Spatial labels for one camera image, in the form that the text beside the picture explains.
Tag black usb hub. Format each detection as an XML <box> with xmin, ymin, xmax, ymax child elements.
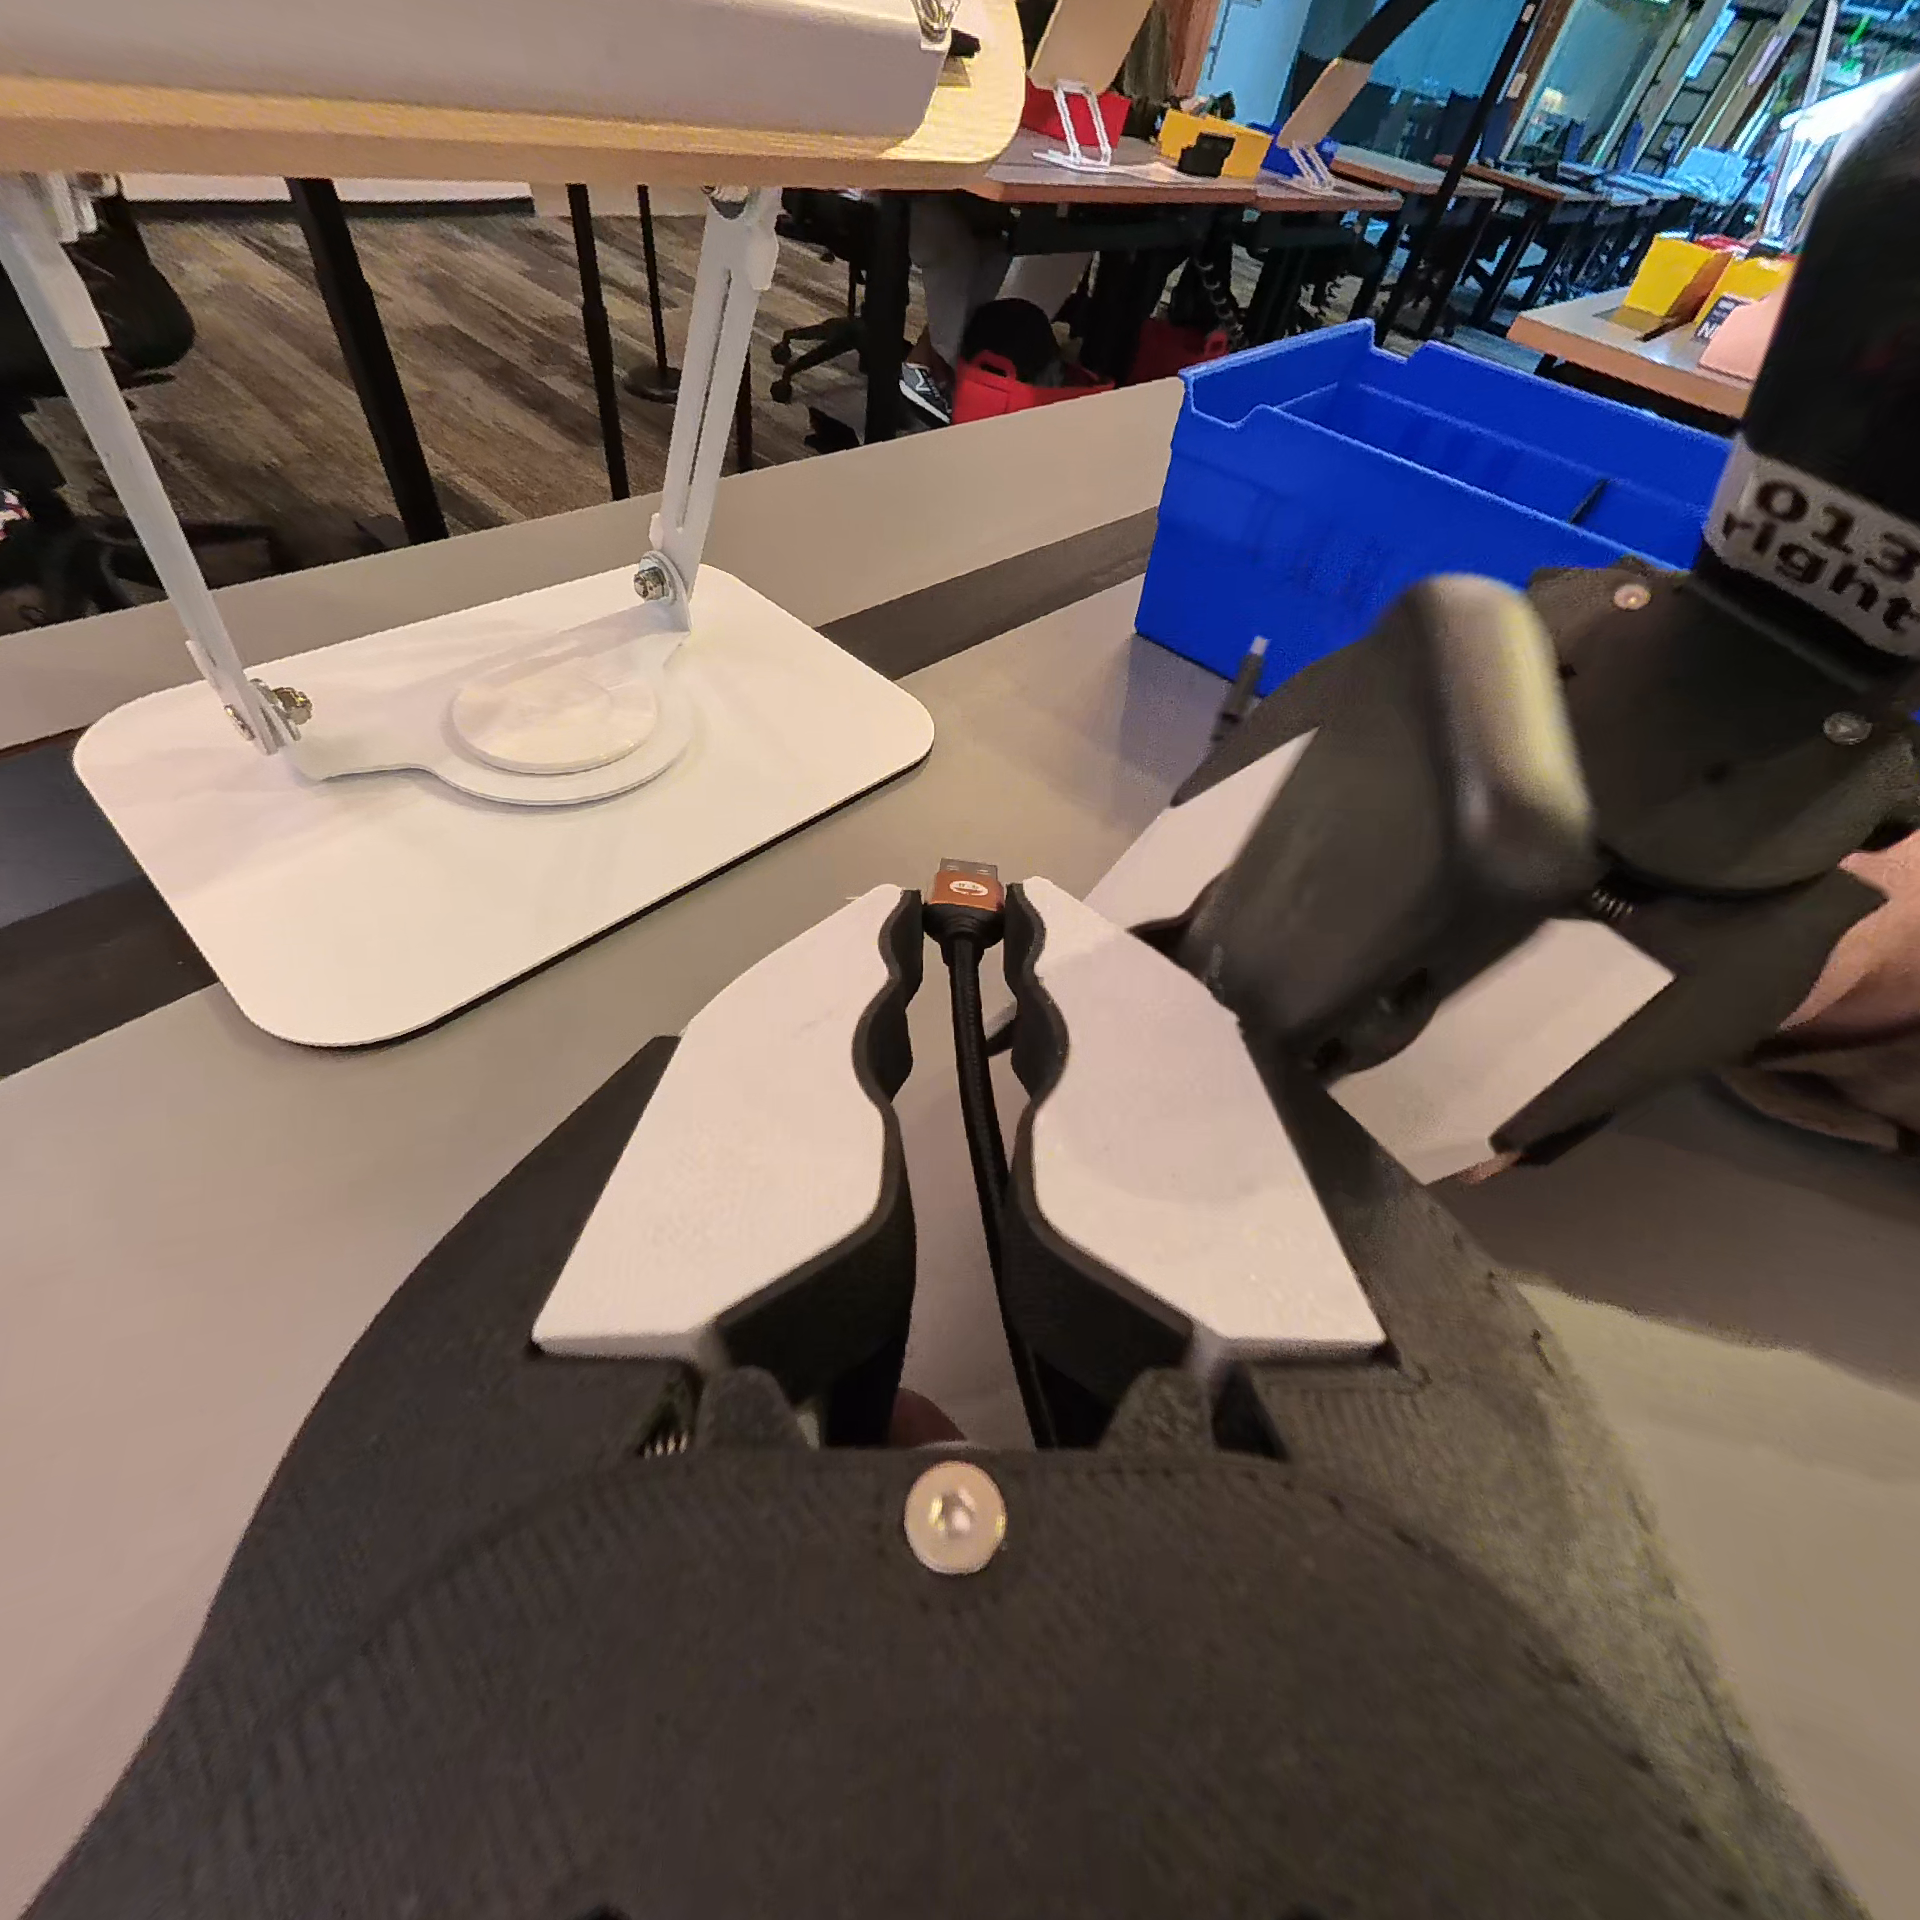
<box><xmin>1198</xmin><ymin>572</ymin><xmax>1595</xmax><ymax>1075</ymax></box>

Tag black usb cable orange plugs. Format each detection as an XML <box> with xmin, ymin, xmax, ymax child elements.
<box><xmin>916</xmin><ymin>856</ymin><xmax>1062</xmax><ymax>1449</ymax></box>

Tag yellow parts bin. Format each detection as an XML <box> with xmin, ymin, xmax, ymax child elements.
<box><xmin>1158</xmin><ymin>108</ymin><xmax>1277</xmax><ymax>180</ymax></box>
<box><xmin>1625</xmin><ymin>230</ymin><xmax>1798</xmax><ymax>322</ymax></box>

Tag black office chair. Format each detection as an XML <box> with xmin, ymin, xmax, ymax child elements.
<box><xmin>768</xmin><ymin>186</ymin><xmax>879</xmax><ymax>405</ymax></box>

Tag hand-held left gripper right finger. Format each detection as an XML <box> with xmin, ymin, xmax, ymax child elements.
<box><xmin>1001</xmin><ymin>877</ymin><xmax>1384</xmax><ymax>1442</ymax></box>

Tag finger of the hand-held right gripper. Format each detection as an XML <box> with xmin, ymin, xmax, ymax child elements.
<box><xmin>1079</xmin><ymin>727</ymin><xmax>1324</xmax><ymax>942</ymax></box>
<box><xmin>1320</xmin><ymin>918</ymin><xmax>1675</xmax><ymax>1190</ymax></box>

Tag tan board on stand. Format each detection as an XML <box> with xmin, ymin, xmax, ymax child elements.
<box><xmin>1025</xmin><ymin>0</ymin><xmax>1161</xmax><ymax>165</ymax></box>
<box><xmin>1275</xmin><ymin>0</ymin><xmax>1442</xmax><ymax>189</ymax></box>

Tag blue plastic bin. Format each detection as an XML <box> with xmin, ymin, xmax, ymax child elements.
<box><xmin>1134</xmin><ymin>320</ymin><xmax>1734</xmax><ymax>707</ymax></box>

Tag person's right hand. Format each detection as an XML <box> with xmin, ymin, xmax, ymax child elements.
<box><xmin>1785</xmin><ymin>842</ymin><xmax>1920</xmax><ymax>1044</ymax></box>

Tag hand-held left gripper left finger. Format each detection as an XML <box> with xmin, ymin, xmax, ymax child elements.
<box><xmin>532</xmin><ymin>885</ymin><xmax>919</xmax><ymax>1442</ymax></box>

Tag black stanchion post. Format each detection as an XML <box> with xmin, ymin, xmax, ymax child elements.
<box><xmin>624</xmin><ymin>186</ymin><xmax>696</xmax><ymax>405</ymax></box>

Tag white book stand wooden board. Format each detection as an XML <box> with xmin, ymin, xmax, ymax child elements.
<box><xmin>0</xmin><ymin>0</ymin><xmax>1025</xmax><ymax>1046</ymax></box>

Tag printed instruction sheet pad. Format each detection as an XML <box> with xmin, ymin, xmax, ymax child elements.
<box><xmin>0</xmin><ymin>0</ymin><xmax>982</xmax><ymax>136</ymax></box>

